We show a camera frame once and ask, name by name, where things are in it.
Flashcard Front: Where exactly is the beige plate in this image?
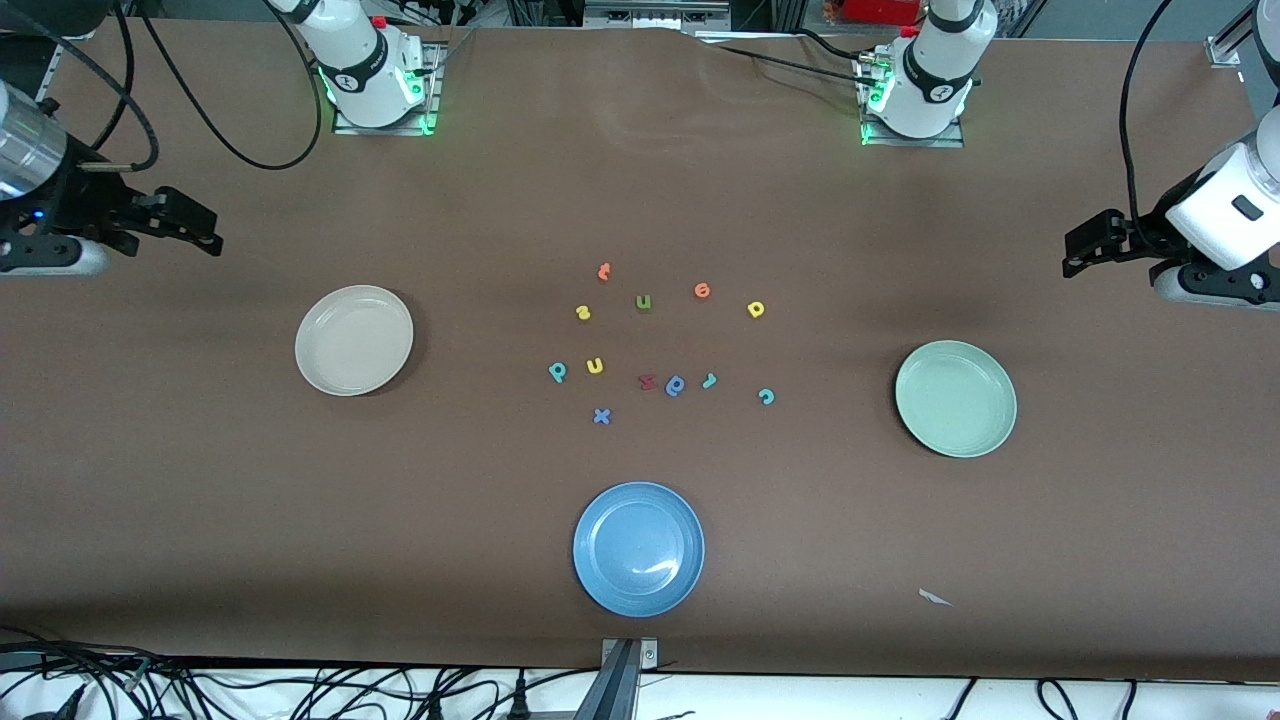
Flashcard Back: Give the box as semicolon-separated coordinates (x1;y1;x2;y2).
295;285;415;397

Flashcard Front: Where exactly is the green plate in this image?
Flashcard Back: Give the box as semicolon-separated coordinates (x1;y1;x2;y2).
895;340;1018;459

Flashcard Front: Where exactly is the red box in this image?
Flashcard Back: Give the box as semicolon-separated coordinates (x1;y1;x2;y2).
825;0;926;27

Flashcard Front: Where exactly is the grey power strip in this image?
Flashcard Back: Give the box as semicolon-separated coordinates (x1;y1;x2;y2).
583;0;733;33

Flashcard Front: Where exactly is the blue plate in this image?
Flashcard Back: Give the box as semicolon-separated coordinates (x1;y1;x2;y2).
573;482;706;618

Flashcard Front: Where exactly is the thin black cable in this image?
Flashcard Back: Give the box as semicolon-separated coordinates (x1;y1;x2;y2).
92;0;138;153

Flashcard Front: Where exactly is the aluminium frame rail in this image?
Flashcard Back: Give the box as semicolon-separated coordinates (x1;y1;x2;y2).
1205;0;1257;69
35;10;101;106

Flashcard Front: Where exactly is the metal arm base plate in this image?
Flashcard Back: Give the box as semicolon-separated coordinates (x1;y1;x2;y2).
858;55;966;149
333;45;442;137

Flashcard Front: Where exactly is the grey floor cable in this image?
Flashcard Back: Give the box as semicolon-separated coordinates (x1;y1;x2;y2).
0;625;161;693

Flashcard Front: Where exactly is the aluminium table bracket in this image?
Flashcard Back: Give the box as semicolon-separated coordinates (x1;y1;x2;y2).
598;637;660;720

